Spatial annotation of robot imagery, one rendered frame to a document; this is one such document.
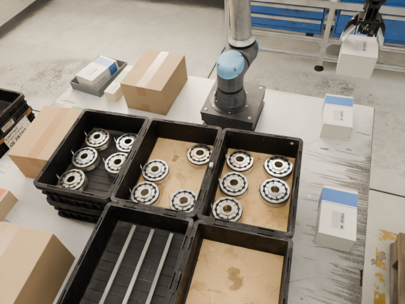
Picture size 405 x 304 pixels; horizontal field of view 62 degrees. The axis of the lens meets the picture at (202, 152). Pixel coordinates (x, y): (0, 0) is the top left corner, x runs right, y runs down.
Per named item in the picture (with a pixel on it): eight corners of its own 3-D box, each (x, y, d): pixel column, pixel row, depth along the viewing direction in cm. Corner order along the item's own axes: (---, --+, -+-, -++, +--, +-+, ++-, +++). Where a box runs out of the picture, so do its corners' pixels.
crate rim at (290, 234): (223, 131, 131) (223, 126, 129) (302, 142, 124) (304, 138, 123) (196, 221, 107) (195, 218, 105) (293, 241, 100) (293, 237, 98)
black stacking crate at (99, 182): (93, 128, 151) (84, 109, 142) (155, 137, 145) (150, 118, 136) (46, 202, 127) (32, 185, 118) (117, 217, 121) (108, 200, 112)
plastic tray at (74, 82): (101, 61, 203) (99, 54, 199) (128, 69, 197) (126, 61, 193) (72, 88, 188) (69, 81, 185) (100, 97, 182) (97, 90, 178)
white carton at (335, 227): (319, 197, 133) (323, 184, 126) (351, 204, 130) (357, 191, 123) (313, 243, 121) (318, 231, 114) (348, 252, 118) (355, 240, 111)
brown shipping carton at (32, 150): (58, 128, 168) (44, 105, 156) (98, 134, 164) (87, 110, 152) (25, 177, 150) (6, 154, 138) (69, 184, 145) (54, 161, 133)
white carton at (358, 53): (340, 44, 138) (346, 24, 131) (372, 49, 135) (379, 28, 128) (335, 73, 126) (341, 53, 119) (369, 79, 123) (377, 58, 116)
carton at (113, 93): (129, 73, 194) (127, 64, 189) (138, 75, 192) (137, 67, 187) (106, 100, 180) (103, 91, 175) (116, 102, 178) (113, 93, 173)
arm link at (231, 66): (212, 88, 149) (210, 63, 138) (225, 70, 156) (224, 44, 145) (237, 95, 145) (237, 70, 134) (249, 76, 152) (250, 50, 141)
